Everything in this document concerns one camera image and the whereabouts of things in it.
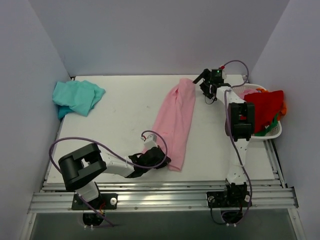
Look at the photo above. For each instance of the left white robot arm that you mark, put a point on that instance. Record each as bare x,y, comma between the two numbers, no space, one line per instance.
80,167

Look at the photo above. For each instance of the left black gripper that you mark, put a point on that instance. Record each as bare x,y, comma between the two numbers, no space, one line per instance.
155,155

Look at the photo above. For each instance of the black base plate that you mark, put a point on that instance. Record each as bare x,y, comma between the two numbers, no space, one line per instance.
221,199
105,201

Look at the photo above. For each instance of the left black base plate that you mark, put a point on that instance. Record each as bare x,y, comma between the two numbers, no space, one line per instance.
105,201

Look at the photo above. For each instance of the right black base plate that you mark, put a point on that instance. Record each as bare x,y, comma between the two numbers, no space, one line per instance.
221,199

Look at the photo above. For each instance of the red t shirt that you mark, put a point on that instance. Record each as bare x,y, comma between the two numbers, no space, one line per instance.
266,106

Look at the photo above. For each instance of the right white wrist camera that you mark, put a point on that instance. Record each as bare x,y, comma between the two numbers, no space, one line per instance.
223,73

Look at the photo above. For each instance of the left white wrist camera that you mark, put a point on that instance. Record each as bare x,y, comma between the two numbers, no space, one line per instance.
149,141

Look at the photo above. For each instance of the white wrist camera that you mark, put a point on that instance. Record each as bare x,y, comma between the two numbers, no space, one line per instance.
223,73
149,141

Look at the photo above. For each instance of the pink t shirt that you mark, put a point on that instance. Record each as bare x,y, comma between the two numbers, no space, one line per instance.
173,122
242,94

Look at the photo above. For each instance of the pink t shirt in basket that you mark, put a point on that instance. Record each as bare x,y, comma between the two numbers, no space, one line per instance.
242,94

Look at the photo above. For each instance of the green t shirt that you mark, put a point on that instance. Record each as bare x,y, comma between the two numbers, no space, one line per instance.
268,128

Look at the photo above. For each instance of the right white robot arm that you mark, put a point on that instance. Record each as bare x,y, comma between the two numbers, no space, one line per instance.
239,124

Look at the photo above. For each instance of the white plastic basket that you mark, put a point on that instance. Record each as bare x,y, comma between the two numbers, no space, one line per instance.
276,131

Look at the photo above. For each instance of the orange t shirt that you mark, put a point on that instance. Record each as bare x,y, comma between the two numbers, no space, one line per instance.
283,110

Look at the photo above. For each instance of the teal t shirt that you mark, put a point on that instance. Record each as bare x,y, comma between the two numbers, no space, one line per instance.
76,97

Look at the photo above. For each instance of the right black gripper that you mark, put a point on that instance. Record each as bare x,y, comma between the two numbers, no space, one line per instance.
206,81

